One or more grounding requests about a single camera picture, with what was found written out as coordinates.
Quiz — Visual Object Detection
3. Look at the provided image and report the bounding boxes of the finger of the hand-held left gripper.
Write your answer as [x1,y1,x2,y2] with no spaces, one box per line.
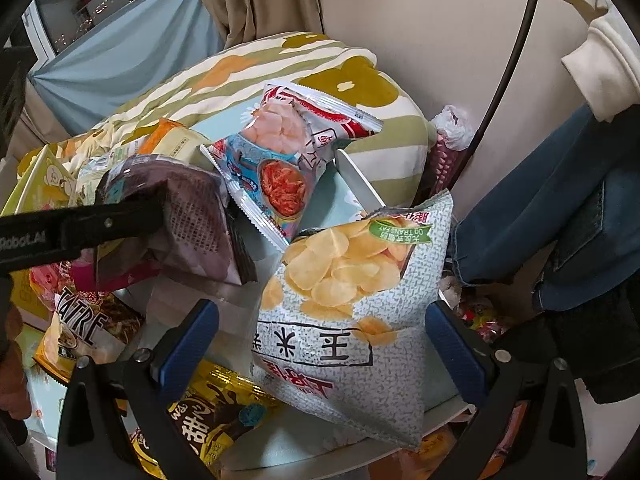
[65,193,167,253]

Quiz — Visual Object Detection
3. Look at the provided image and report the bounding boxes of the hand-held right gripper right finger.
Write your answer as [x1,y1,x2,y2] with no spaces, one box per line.
[424,300,588,480]

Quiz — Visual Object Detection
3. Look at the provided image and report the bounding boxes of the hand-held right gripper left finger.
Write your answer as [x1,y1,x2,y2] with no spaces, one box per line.
[57,299,221,480]

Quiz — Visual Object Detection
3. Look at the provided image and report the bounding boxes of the dark purple snack bag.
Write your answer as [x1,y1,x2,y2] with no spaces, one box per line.
[92,155,258,286]

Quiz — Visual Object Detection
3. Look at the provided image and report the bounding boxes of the grey potato chip bag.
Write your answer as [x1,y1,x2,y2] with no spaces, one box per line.
[250,191,455,450]

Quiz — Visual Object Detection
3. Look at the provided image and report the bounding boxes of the person's left hand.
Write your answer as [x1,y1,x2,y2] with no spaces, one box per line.
[0,305,32,416]

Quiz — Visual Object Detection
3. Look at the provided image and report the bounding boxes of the colourful candy pack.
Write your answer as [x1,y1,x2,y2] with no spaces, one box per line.
[440,275,521,346]

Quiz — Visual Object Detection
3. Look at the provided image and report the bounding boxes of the yellow packet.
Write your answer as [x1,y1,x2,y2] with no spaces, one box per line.
[10,270,56,331]

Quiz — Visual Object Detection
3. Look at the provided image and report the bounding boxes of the pink snack bag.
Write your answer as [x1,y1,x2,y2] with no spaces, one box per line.
[30,245,161,306]

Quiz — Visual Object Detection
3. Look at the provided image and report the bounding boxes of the green white snack packet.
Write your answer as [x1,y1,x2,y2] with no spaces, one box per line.
[75,147,146,196]

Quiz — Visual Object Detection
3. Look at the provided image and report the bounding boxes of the green bear print box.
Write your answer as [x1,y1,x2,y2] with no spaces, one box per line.
[0,145,76,216]

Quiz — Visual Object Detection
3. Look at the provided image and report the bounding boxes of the yellow chocolate snack bag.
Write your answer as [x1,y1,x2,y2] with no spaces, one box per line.
[117,360,283,480]

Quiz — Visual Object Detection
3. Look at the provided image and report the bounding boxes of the orange cream snack packet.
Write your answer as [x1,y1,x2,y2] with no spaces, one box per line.
[135,117,216,161]

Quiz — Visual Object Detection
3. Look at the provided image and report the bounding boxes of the black yellow snack bag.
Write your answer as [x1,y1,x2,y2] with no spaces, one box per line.
[32,285,146,386]

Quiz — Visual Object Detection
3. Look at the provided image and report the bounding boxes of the black garment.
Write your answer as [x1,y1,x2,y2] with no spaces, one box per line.
[492,275,640,406]

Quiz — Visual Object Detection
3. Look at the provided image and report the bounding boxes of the blue curtain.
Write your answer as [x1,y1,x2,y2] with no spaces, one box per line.
[25,0,226,136]

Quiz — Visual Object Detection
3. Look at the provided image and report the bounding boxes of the blue jeans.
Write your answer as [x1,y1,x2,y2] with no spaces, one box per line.
[450,105,640,301]

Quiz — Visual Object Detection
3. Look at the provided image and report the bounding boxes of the red blue shrimp cracker bag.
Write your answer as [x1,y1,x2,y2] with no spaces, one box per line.
[200,82,385,251]

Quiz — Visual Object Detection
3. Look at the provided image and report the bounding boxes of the maroon dotted bag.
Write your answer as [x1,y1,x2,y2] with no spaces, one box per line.
[420,140,471,201]

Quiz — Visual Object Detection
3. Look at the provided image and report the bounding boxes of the floral striped blanket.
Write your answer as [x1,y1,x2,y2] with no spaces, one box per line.
[17,32,438,211]

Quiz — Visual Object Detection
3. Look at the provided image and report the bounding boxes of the clear plastic bag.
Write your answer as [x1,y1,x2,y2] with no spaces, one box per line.
[430,105,476,151]

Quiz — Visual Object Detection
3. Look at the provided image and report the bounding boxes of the window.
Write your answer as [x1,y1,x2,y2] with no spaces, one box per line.
[25,0,193,58]

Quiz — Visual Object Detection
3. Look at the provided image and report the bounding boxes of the beige curtain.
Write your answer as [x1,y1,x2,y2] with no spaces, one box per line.
[185,0,321,51]

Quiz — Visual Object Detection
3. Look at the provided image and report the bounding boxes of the cream white garment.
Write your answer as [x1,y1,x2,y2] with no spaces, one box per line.
[545,0,640,121]

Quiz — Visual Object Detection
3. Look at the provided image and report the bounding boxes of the black cable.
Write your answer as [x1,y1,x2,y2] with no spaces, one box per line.
[467,0,546,161]

